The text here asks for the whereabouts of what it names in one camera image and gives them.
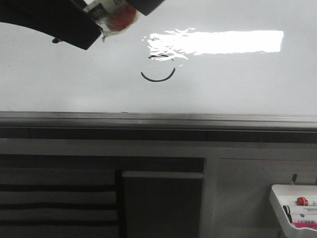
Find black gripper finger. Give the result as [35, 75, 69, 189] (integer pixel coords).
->
[0, 0, 101, 50]
[126, 0, 164, 16]

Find red magnet taped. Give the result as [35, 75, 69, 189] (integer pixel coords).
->
[98, 3, 138, 42]

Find black white whiteboard marker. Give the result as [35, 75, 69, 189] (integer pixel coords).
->
[52, 0, 127, 50]

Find white whiteboard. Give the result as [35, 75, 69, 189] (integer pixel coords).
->
[0, 0, 317, 116]

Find grey black striped panel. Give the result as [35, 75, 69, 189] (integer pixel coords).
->
[0, 169, 126, 238]

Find dark grey panel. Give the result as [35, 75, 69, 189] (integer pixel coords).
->
[123, 171, 204, 238]

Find white marker tray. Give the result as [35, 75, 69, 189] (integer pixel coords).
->
[269, 184, 317, 238]

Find red capped marker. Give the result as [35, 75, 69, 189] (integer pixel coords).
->
[296, 197, 317, 206]

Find black capped marker upper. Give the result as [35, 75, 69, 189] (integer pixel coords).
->
[282, 205, 317, 214]

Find black capped marker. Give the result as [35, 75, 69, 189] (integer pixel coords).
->
[282, 205, 317, 214]
[286, 214, 317, 225]

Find black capped marker lower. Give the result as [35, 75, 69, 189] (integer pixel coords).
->
[286, 214, 317, 225]

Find grey whiteboard frame rail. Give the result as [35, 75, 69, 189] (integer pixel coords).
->
[0, 111, 317, 144]

